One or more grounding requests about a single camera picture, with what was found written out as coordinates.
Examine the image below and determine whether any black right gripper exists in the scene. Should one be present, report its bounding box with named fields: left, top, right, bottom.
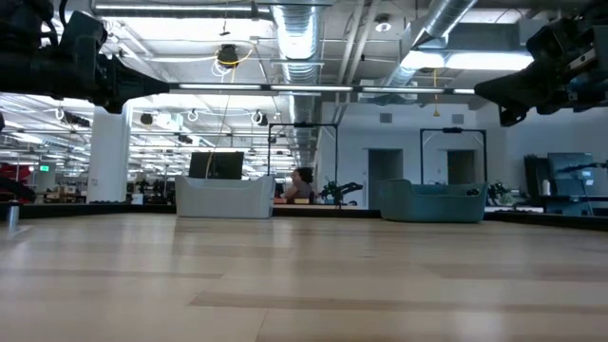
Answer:
left=474, top=45, right=608, bottom=127

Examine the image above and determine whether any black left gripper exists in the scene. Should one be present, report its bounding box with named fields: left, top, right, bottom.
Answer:
left=0, top=51, right=171, bottom=115

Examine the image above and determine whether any white round column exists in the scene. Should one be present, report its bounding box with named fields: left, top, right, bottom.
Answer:
left=86, top=102, right=132, bottom=204

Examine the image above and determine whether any black shelving unit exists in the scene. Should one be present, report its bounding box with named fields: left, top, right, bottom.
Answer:
left=523, top=154, right=608, bottom=215

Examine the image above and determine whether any dark computer monitor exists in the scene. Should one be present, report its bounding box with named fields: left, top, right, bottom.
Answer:
left=546, top=152, right=596, bottom=184

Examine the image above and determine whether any grey door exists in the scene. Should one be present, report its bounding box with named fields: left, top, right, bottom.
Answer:
left=368, top=148, right=405, bottom=209
left=446, top=149, right=477, bottom=185

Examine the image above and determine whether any light grey plastic bin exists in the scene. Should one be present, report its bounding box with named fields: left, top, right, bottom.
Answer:
left=175, top=175, right=277, bottom=219

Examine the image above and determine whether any red and dark object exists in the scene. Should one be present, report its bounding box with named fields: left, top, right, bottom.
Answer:
left=0, top=162, right=43, bottom=204

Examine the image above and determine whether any teal plastic bin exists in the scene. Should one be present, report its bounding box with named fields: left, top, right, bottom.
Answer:
left=377, top=179, right=489, bottom=223

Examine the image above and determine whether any silver metal cylinder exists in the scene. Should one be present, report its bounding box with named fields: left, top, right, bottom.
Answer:
left=4, top=201, right=21, bottom=234

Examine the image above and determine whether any overhead bar with strip lights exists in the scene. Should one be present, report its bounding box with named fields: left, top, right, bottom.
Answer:
left=168, top=81, right=476, bottom=96

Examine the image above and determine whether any person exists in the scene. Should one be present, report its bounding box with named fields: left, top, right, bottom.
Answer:
left=283, top=166, right=315, bottom=204

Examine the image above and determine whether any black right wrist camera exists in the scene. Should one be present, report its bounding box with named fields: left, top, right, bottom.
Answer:
left=525, top=17, right=599, bottom=72

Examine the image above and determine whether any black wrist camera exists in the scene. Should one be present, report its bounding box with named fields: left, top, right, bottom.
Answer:
left=525, top=17, right=599, bottom=72
left=59, top=11, right=108, bottom=56

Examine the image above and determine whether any black background station frame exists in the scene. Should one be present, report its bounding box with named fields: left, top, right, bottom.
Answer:
left=267, top=122, right=340, bottom=191
left=419, top=126, right=488, bottom=185

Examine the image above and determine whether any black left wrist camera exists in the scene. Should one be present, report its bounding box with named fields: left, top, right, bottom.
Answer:
left=59, top=11, right=108, bottom=56

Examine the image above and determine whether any yellow hanging cord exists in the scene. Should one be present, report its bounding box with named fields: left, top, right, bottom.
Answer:
left=430, top=68, right=442, bottom=119

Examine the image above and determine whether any black overhead camera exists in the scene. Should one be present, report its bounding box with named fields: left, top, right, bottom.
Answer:
left=217, top=43, right=240, bottom=68

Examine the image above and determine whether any silver round ventilation duct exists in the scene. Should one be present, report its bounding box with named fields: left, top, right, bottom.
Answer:
left=384, top=0, right=479, bottom=86
left=271, top=0, right=329, bottom=124

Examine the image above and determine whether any black aluminium table frame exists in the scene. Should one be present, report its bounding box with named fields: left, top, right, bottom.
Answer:
left=0, top=201, right=608, bottom=232

